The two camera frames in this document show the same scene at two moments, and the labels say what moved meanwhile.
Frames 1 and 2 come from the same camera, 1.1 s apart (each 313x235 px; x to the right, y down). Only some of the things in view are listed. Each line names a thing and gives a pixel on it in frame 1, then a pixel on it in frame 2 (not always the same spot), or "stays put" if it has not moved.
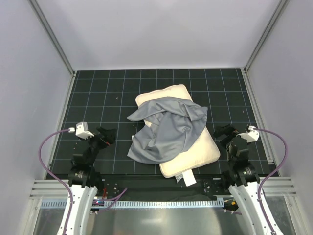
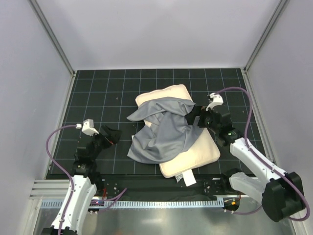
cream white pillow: (205, 150) stays put
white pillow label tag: (189, 177) stays put
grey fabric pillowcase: (175, 125) stays put
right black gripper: (226, 133) → (199, 117)
